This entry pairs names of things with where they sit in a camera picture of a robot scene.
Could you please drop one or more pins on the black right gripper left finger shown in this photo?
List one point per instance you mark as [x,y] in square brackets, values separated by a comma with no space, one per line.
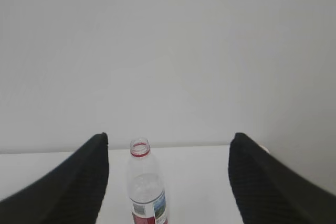
[73,192]

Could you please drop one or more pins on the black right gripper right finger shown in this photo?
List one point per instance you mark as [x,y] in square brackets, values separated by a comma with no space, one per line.
[267,191]

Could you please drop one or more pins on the clear water bottle red label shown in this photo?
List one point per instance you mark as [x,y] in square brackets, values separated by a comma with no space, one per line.
[145,184]

